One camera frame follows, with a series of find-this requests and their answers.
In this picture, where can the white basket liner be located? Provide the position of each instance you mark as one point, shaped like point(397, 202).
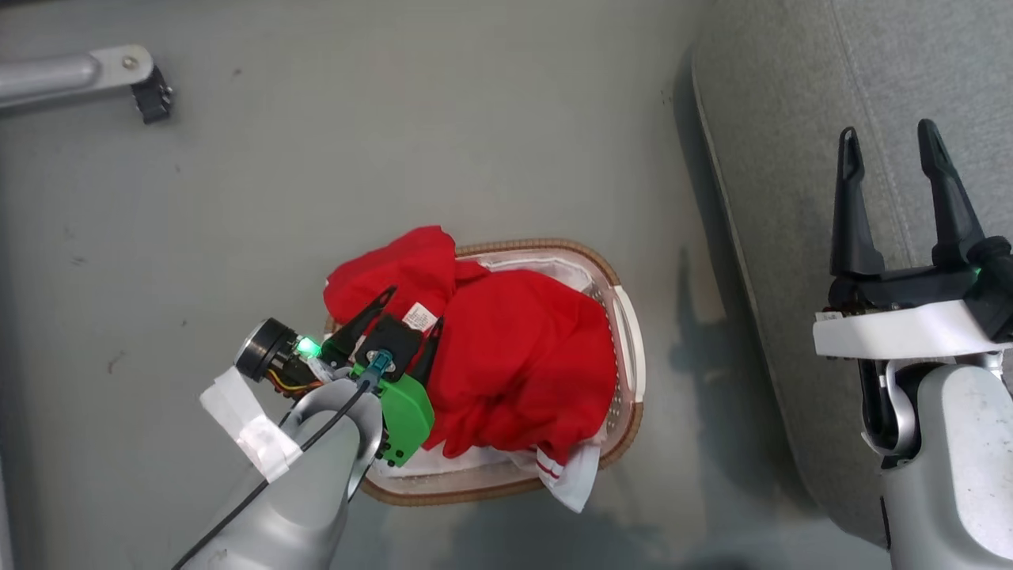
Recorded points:
point(554, 265)

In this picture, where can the black caster wheel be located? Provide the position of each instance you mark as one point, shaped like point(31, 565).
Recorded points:
point(152, 99)

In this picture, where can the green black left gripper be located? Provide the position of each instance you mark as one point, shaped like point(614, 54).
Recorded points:
point(405, 412)

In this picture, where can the red clothing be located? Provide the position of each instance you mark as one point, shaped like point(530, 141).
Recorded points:
point(522, 356)

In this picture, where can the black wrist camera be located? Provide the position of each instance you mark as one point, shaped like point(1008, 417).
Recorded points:
point(265, 350)
point(995, 277)

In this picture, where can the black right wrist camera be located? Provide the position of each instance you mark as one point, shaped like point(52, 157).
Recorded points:
point(995, 277)

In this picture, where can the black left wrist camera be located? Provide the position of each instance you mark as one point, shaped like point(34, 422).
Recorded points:
point(265, 350)

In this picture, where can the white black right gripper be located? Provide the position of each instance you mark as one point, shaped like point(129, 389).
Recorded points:
point(902, 328)

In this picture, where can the grey fabric sofa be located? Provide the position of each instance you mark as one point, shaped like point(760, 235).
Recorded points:
point(791, 158)

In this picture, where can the grey partition foot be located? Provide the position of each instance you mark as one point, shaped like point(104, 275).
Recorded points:
point(55, 75)

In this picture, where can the white tape wrap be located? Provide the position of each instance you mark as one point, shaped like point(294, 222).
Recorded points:
point(245, 419)

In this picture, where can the white laundry basket brown rim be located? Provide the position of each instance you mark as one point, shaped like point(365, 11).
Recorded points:
point(629, 348)

